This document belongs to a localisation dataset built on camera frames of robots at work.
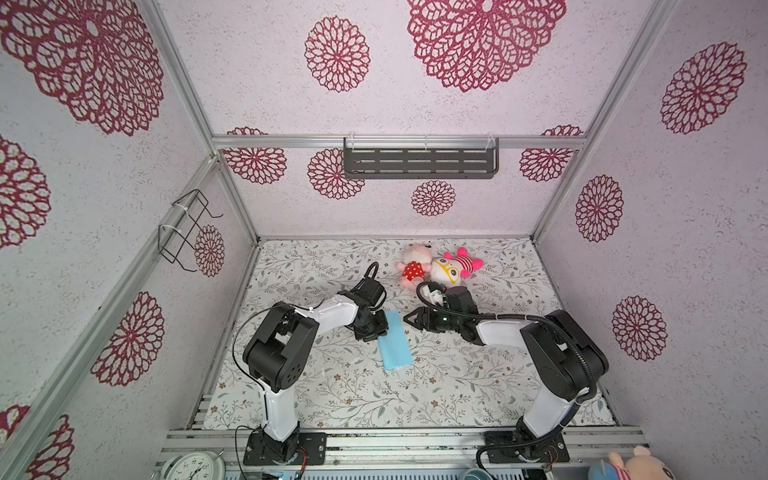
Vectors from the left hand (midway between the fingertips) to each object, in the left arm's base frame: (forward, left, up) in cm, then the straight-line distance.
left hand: (382, 342), depth 94 cm
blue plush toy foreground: (-35, -48, +9) cm, 60 cm away
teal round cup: (-35, -21, +6) cm, 41 cm away
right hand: (+5, -8, +7) cm, 12 cm away
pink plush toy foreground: (-34, -57, +8) cm, 67 cm away
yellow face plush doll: (+22, -23, +9) cm, 33 cm away
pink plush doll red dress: (+27, -13, +7) cm, 31 cm away
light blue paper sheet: (-1, -4, -1) cm, 5 cm away
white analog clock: (-32, +43, +6) cm, 54 cm away
